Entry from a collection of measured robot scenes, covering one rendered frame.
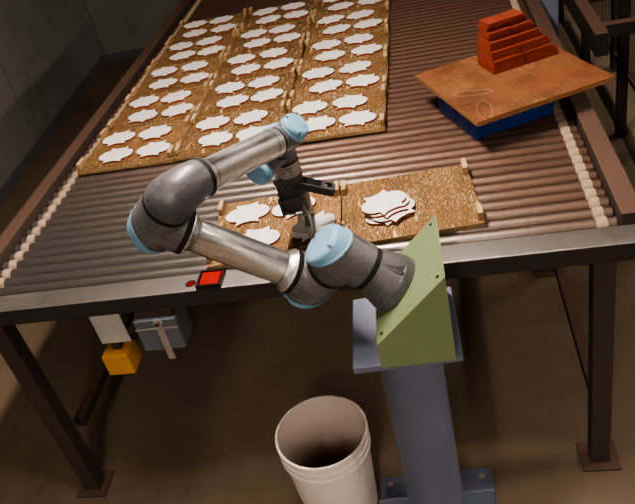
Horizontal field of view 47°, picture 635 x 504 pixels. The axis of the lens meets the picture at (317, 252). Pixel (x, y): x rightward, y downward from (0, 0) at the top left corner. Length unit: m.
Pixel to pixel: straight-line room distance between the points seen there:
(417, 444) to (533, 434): 0.75
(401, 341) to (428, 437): 0.43
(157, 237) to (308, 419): 1.06
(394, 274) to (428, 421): 0.48
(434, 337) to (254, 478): 1.26
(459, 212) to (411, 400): 0.57
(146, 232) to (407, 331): 0.64
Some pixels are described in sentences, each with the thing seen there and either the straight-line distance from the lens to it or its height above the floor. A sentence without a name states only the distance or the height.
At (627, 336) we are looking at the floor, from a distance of 3.12.
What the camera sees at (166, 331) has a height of 0.78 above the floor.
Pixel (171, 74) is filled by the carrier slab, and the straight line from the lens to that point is 3.81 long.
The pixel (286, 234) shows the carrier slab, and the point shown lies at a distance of 2.23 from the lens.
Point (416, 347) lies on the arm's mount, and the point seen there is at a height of 0.93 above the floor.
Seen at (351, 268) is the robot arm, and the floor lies 1.12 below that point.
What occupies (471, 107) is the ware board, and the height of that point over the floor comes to 1.04.
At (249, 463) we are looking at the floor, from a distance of 2.86.
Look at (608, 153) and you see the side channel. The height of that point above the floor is 0.95.
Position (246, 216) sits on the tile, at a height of 0.94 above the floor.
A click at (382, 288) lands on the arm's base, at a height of 1.05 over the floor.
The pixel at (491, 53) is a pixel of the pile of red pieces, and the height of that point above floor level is 1.12.
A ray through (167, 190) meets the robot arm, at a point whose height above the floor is 1.42.
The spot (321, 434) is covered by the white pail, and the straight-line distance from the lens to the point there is 2.59.
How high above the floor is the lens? 2.13
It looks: 34 degrees down
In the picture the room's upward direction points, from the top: 14 degrees counter-clockwise
